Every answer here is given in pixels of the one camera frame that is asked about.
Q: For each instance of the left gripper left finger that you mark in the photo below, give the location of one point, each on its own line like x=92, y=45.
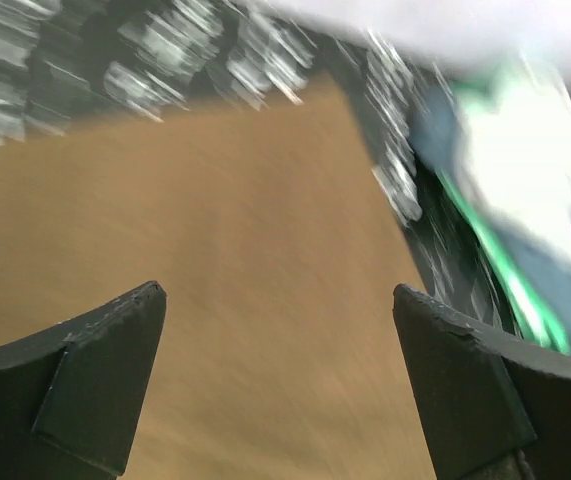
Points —
x=71, y=395

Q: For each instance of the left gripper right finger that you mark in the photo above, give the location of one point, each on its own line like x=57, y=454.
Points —
x=491, y=405

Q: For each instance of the brown cloth napkin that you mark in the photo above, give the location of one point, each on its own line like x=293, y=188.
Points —
x=279, y=255

